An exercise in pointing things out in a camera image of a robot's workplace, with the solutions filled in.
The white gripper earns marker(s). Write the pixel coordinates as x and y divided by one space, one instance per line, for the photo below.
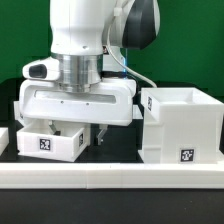
70 88

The white drawer box front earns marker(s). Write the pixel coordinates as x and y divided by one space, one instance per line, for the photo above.
38 140

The white drawer box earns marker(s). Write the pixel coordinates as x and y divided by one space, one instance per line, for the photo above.
38 140
17 114

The white drawer cabinet frame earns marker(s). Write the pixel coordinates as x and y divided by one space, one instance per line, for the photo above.
180 126

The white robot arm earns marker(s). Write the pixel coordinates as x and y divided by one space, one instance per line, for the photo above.
87 27

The white drawer box rear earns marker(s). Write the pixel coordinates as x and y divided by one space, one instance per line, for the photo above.
17 114

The marker tag sheet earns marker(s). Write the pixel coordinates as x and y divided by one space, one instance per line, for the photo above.
137 115

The white front rail fence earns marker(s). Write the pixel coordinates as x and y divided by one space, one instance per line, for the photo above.
100 176

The white left rail piece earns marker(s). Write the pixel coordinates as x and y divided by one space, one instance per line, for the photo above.
4 139

